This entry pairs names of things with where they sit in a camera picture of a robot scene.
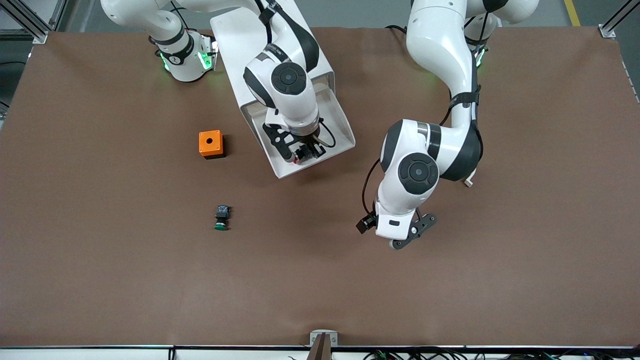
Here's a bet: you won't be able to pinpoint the tangled black floor cables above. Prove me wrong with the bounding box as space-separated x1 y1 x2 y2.
287 347 640 360

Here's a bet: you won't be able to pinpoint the black camera cable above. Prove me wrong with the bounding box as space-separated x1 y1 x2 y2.
360 159 382 218
315 119 338 149

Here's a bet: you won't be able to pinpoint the black right camera cable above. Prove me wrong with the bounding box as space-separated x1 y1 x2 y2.
315 119 338 149

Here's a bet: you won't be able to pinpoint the black left camera cable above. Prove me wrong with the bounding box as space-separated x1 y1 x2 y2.
360 159 382 218

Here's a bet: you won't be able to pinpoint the grey metal bracket plate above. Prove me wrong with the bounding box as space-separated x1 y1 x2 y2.
310 330 339 347

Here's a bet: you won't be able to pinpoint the brown table cover sheet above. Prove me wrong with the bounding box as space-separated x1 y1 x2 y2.
0 25 640 348

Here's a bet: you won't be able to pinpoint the green push button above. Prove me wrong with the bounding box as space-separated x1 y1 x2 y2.
214 204 232 232

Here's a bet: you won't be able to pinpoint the orange button enclosure box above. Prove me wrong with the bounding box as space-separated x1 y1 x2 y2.
198 130 226 160

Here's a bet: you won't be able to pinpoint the dark tapered bar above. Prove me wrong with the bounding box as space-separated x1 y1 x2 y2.
306 333 334 360

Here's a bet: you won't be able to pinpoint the aluminium frame profile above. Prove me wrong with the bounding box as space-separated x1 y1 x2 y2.
597 0 640 39
0 0 68 45

